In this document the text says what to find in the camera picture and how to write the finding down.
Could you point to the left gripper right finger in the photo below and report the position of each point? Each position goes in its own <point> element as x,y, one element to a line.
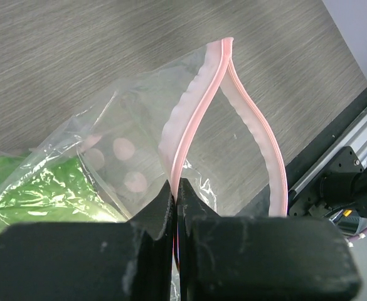
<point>243,258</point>

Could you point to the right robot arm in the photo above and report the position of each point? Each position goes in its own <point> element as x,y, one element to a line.
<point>340,193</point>

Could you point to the green toy lettuce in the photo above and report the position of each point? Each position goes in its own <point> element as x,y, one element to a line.
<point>58,193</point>

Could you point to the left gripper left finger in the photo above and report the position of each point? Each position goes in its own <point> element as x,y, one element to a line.
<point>91,261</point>

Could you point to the clear zip top bag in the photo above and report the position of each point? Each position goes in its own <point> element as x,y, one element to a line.
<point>191,118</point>

